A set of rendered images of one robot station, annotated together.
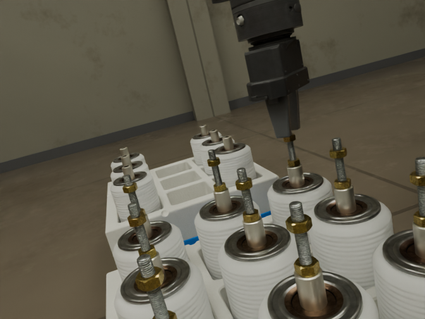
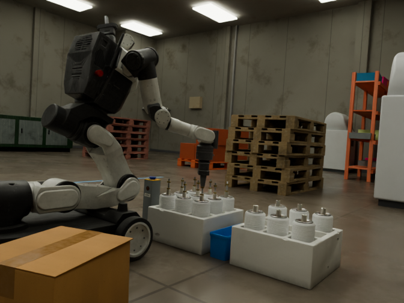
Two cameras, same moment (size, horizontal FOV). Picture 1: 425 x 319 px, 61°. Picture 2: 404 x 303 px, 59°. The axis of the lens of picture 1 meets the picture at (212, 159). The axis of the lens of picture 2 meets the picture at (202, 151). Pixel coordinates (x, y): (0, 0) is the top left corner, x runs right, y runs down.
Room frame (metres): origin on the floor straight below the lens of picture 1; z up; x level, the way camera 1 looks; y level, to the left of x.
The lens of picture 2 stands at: (1.90, -1.31, 0.58)
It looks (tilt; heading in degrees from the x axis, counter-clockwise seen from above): 2 degrees down; 140
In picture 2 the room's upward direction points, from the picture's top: 4 degrees clockwise
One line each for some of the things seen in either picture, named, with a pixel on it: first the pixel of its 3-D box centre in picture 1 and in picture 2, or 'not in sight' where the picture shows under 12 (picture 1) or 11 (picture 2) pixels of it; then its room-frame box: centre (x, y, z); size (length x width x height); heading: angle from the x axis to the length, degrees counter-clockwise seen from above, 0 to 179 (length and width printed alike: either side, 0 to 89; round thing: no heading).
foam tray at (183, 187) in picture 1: (188, 210); (287, 246); (0.91, 0.10, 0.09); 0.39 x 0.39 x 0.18; 12
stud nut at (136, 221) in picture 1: (136, 219); not in sight; (0.34, 0.09, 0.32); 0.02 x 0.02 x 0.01; 76
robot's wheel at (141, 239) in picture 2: not in sight; (133, 238); (0.48, -0.49, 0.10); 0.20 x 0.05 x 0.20; 101
